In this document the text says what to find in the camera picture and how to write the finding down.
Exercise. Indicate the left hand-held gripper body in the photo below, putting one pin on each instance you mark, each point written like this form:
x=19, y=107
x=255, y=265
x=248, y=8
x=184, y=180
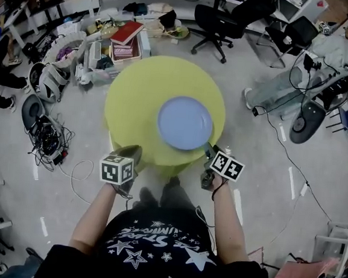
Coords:
x=115, y=171

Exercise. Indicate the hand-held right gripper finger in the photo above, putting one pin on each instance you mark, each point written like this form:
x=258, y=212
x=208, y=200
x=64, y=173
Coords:
x=212, y=152

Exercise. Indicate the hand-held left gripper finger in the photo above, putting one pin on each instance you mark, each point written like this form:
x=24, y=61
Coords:
x=126, y=151
x=137, y=155

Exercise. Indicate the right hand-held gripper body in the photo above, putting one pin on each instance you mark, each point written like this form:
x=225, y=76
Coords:
x=227, y=167

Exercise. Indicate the blue big plate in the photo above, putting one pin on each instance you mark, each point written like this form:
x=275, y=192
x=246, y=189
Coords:
x=184, y=121

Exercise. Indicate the person's right forearm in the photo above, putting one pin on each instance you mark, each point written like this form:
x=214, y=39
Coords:
x=227, y=224

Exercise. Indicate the person's left forearm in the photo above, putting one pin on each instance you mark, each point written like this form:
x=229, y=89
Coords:
x=94, y=219

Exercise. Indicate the green cloth covered round table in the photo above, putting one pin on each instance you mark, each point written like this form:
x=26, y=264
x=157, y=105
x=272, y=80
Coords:
x=141, y=96

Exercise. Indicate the black speaker on stand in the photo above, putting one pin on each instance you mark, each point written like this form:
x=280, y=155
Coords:
x=307, y=122

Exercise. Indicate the cream storage bin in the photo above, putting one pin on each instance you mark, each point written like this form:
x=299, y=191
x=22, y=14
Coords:
x=124, y=60

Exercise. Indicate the pink book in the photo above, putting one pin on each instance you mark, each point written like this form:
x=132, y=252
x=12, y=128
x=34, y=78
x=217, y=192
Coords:
x=122, y=51

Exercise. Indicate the white woven basket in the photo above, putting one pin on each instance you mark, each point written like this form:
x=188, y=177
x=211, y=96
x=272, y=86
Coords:
x=79, y=43

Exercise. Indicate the red book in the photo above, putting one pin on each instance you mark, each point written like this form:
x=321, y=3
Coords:
x=127, y=31

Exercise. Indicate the black high-back office chair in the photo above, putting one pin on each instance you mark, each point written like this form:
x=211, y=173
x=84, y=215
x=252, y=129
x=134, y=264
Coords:
x=215, y=18

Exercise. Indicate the white plastic crate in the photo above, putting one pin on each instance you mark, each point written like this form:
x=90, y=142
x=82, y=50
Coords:
x=68, y=30

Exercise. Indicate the white mug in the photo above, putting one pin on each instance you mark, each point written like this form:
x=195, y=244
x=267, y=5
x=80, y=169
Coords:
x=287, y=40

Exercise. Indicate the beige tote bag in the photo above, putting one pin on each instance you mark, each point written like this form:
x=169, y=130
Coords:
x=156, y=11

